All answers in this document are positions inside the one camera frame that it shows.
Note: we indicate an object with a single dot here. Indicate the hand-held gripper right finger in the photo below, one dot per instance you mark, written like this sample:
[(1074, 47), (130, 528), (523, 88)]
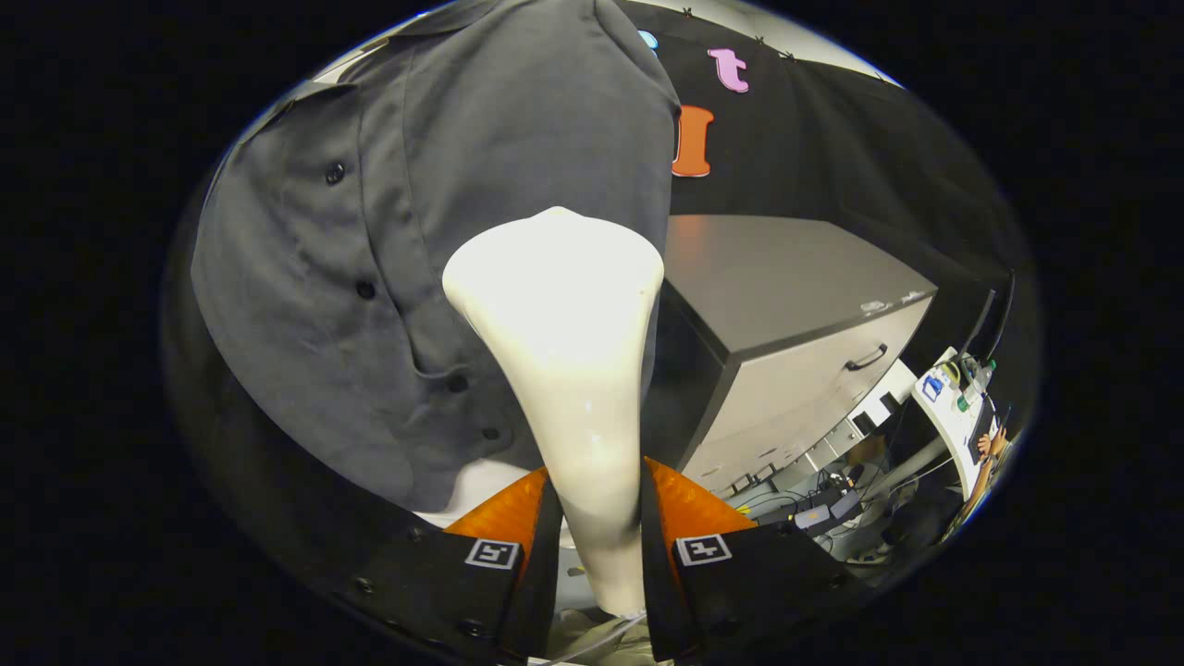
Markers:
[(659, 573)]

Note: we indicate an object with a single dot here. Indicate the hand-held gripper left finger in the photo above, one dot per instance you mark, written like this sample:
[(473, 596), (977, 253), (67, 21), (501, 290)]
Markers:
[(541, 573)]

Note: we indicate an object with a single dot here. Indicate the white garment steamer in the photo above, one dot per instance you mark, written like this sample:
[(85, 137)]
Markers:
[(555, 305)]

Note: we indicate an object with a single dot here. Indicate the grey button-up shirt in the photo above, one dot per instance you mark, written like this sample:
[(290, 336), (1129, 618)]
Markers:
[(305, 305)]

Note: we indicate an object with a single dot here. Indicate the grey power adapter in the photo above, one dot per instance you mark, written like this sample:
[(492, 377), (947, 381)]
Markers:
[(811, 516)]

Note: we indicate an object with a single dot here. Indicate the white side cabinet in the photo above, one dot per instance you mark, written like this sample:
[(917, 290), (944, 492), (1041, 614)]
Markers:
[(893, 384)]

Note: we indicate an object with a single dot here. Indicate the grey drawer cabinet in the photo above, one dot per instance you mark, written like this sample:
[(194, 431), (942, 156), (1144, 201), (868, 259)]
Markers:
[(786, 277)]

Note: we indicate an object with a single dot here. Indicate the white computer desk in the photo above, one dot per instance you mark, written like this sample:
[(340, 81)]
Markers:
[(953, 427)]

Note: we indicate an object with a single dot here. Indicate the small blue white box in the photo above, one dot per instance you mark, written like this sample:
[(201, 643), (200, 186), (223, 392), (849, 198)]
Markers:
[(932, 388)]

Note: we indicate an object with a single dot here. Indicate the black keyboard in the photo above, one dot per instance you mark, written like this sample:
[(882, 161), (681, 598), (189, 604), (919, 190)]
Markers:
[(983, 430)]

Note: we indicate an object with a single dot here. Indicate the clear plastic water bottle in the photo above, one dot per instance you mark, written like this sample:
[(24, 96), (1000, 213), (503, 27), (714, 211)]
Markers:
[(976, 379)]

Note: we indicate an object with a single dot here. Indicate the black backdrop cloth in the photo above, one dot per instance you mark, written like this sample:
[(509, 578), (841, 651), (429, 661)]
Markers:
[(832, 139)]

